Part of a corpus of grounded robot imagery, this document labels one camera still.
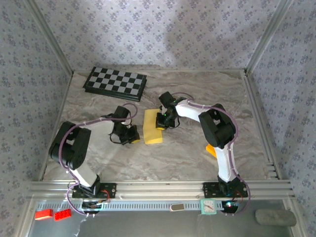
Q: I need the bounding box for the yellow square paper sheet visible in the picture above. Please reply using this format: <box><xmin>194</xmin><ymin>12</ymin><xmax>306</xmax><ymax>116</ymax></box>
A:
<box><xmin>142</xmin><ymin>108</ymin><xmax>164</xmax><ymax>145</ymax></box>

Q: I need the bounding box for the orange rectangular block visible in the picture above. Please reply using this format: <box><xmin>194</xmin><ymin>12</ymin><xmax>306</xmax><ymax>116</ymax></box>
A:
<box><xmin>205</xmin><ymin>144</ymin><xmax>218</xmax><ymax>158</ymax></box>

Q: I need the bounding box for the black and white chessboard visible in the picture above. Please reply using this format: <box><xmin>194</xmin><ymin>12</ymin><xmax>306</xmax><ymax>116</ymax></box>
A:
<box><xmin>82</xmin><ymin>66</ymin><xmax>148</xmax><ymax>102</ymax></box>

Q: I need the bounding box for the black controller board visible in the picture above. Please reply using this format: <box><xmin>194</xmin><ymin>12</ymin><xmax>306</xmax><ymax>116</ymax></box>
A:
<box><xmin>221</xmin><ymin>200</ymin><xmax>240</xmax><ymax>213</ymax></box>
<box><xmin>81</xmin><ymin>201</ymin><xmax>102</xmax><ymax>213</ymax></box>

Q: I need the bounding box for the small teal clock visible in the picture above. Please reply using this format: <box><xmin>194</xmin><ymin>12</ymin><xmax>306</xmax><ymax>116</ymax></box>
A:
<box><xmin>199</xmin><ymin>198</ymin><xmax>218</xmax><ymax>216</ymax></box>

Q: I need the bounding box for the studded red toy brick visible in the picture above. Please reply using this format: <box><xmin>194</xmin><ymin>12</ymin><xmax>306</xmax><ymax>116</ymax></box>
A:
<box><xmin>53</xmin><ymin>208</ymin><xmax>72</xmax><ymax>222</ymax></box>

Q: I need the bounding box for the smooth red toy brick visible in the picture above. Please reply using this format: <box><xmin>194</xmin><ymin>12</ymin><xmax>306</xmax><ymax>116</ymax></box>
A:
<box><xmin>34</xmin><ymin>209</ymin><xmax>54</xmax><ymax>221</ymax></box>

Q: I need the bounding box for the aluminium front rail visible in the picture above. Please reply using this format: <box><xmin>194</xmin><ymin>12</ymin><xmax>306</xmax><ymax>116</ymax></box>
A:
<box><xmin>27</xmin><ymin>180</ymin><xmax>296</xmax><ymax>201</ymax></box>

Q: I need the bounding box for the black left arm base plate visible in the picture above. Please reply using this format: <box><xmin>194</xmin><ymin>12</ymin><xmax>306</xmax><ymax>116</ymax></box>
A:
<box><xmin>72</xmin><ymin>182</ymin><xmax>117</xmax><ymax>199</ymax></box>

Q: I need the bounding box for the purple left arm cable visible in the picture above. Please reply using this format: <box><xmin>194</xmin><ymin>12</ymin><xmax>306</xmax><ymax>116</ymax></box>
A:
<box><xmin>58</xmin><ymin>103</ymin><xmax>139</xmax><ymax>218</ymax></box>

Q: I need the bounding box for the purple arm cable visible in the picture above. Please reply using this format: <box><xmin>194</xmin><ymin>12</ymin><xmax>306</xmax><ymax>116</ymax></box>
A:
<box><xmin>58</xmin><ymin>103</ymin><xmax>139</xmax><ymax>218</ymax></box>
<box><xmin>172</xmin><ymin>92</ymin><xmax>251</xmax><ymax>217</ymax></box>

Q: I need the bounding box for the slotted grey cable duct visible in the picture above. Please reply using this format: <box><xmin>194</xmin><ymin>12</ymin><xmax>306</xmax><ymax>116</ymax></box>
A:
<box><xmin>34</xmin><ymin>199</ymin><xmax>239</xmax><ymax>212</ymax></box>

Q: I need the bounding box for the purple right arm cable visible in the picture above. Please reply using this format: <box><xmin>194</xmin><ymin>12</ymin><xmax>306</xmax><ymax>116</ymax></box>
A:
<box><xmin>172</xmin><ymin>92</ymin><xmax>251</xmax><ymax>217</ymax></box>

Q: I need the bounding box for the aluminium side rail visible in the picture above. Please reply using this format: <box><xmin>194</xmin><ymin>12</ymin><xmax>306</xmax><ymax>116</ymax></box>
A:
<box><xmin>243</xmin><ymin>70</ymin><xmax>282</xmax><ymax>180</ymax></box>
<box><xmin>38</xmin><ymin>71</ymin><xmax>75</xmax><ymax>181</ymax></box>

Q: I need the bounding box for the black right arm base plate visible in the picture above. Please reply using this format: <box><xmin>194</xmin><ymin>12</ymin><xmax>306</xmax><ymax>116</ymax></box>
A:
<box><xmin>202</xmin><ymin>182</ymin><xmax>249</xmax><ymax>198</ymax></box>

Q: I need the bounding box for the aluminium frame post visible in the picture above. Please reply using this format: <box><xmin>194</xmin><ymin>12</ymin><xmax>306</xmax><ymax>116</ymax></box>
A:
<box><xmin>244</xmin><ymin>0</ymin><xmax>294</xmax><ymax>75</ymax></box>
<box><xmin>24</xmin><ymin>0</ymin><xmax>75</xmax><ymax>77</ymax></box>

